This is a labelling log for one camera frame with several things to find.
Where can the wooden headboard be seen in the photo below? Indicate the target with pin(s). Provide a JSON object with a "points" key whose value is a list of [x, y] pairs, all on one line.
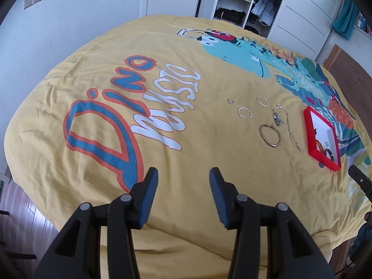
{"points": [[351, 75]]}

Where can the folded black clothes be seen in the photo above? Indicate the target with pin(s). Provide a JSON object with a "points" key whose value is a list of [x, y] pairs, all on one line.
{"points": [[229, 14]]}

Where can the white wardrobe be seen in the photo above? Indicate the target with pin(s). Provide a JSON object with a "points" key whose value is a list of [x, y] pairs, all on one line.
{"points": [[305, 11]]}

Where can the hanging jackets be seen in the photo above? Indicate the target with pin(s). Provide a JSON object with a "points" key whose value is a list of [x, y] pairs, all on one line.
{"points": [[267, 3]]}

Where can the yellow printed bedspread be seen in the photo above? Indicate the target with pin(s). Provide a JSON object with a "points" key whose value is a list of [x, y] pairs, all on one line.
{"points": [[180, 157]]}

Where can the row of books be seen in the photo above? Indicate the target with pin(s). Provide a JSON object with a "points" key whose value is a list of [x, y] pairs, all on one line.
{"points": [[365, 24]]}

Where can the person's right forearm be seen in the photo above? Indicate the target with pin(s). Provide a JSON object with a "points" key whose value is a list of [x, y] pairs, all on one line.
{"points": [[364, 232]]}

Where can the red jewelry box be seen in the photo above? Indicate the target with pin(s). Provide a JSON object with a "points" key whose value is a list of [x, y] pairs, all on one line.
{"points": [[307, 133]]}

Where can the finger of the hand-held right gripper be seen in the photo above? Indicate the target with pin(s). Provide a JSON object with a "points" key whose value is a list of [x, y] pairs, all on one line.
{"points": [[361, 180]]}

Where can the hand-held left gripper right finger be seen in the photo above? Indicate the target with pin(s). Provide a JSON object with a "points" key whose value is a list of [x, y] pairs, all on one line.
{"points": [[219, 200]]}

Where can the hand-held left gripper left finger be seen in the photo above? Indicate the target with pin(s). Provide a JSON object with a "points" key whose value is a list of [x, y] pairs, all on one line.
{"points": [[146, 200]]}

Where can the brown tortoiseshell bangle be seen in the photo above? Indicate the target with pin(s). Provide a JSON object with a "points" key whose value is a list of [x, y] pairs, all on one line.
{"points": [[318, 144]]}

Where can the large silver bangle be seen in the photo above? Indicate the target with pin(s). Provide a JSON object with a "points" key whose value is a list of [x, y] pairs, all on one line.
{"points": [[262, 136]]}

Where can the black bangle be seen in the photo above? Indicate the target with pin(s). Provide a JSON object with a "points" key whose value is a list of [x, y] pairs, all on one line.
{"points": [[327, 151]]}

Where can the teal towel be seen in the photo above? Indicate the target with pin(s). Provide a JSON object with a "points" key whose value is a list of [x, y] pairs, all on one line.
{"points": [[345, 17]]}

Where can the wall switch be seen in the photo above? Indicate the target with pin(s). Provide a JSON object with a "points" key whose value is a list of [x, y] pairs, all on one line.
{"points": [[32, 0]]}

